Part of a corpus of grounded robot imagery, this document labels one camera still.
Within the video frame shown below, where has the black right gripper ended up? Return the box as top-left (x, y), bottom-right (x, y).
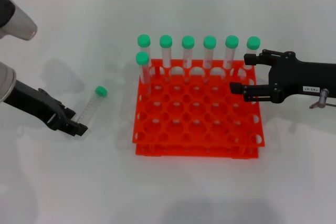
top-left (229, 49), bottom-right (336, 103)

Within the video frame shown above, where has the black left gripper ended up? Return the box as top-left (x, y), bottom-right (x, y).
top-left (5, 81), bottom-right (89, 137)

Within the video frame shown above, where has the green-capped clear test tube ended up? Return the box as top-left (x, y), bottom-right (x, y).
top-left (138, 34), bottom-right (153, 63)
top-left (159, 35), bottom-right (173, 84)
top-left (135, 51), bottom-right (153, 98)
top-left (244, 36), bottom-right (261, 70)
top-left (222, 35), bottom-right (239, 79)
top-left (182, 35), bottom-right (196, 83)
top-left (76, 86), bottom-right (108, 125)
top-left (203, 36), bottom-right (217, 83)

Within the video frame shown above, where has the orange plastic test tube rack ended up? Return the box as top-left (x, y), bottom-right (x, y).
top-left (132, 58), bottom-right (266, 159)

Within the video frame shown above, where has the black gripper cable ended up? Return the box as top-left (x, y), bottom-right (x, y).
top-left (309, 89), bottom-right (336, 110)

